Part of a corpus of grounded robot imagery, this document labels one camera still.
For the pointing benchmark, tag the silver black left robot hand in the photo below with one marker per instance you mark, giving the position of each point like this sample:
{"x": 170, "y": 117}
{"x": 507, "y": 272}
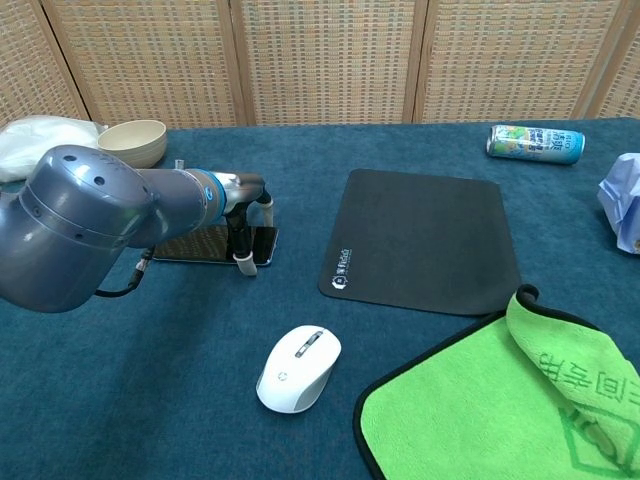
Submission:
{"x": 240, "y": 187}

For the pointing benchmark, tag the black smartphone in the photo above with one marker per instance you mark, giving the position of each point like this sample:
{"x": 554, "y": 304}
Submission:
{"x": 200, "y": 245}

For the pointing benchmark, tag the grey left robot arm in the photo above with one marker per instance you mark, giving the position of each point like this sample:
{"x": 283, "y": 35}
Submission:
{"x": 75, "y": 225}

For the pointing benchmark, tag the black mouse pad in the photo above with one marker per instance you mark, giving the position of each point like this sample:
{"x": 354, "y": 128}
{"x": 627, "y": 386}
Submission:
{"x": 420, "y": 240}

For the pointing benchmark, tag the white computer mouse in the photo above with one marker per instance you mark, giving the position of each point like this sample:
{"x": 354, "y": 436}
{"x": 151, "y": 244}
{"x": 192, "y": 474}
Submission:
{"x": 295, "y": 375}

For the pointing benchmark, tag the green microfiber cloth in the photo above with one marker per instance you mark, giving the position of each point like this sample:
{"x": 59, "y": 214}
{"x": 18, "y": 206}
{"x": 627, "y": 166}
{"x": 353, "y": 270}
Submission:
{"x": 460, "y": 410}

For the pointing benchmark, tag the beige bowl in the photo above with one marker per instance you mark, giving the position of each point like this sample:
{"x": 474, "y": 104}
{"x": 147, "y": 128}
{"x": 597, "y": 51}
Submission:
{"x": 137, "y": 145}

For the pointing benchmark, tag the woven wooden folding screen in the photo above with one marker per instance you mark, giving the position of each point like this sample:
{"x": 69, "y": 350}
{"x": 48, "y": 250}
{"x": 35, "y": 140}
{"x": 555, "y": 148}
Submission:
{"x": 320, "y": 60}

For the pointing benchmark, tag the dark blue table cloth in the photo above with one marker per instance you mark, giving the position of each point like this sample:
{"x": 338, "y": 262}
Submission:
{"x": 150, "y": 375}

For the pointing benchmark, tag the white plastic bag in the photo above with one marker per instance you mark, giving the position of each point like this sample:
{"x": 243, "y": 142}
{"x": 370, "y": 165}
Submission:
{"x": 30, "y": 142}

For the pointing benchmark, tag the printed drink can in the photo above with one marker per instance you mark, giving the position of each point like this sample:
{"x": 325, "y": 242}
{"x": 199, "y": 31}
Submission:
{"x": 535, "y": 145}

